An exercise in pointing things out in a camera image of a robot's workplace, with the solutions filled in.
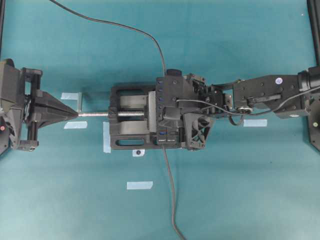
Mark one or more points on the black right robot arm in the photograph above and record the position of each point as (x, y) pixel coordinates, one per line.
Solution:
(287, 96)

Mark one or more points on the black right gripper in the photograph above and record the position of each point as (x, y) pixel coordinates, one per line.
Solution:
(204, 103)

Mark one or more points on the blue tape strip upper left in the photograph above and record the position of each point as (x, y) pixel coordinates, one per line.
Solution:
(71, 95)

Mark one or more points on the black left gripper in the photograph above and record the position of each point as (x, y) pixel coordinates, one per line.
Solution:
(33, 96)

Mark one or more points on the blue tape strip by screw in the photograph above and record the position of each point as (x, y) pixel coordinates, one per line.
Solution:
(76, 125)

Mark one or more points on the black frame post right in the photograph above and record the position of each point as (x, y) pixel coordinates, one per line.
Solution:
(313, 7)

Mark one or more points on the black frame post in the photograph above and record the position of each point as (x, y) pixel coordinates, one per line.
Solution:
(313, 7)
(2, 17)

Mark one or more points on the black bench vise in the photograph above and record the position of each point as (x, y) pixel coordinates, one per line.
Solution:
(131, 116)

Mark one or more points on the black frame post left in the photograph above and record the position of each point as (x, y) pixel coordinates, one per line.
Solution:
(2, 17)

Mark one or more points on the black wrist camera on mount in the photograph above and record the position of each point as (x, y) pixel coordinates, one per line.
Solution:
(173, 87)

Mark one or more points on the black multi-port USB hub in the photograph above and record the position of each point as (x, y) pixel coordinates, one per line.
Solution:
(168, 114)

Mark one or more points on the blue tape strip right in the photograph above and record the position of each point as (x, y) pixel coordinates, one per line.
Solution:
(255, 123)

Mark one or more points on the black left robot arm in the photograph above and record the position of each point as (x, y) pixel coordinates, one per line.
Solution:
(11, 100)

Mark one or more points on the blue tape strip lower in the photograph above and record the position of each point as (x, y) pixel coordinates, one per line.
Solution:
(139, 185)

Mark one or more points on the small round marker sticker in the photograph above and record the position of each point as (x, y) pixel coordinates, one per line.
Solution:
(138, 152)

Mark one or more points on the blue tape strip vertical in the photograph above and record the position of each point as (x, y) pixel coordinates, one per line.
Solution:
(106, 137)

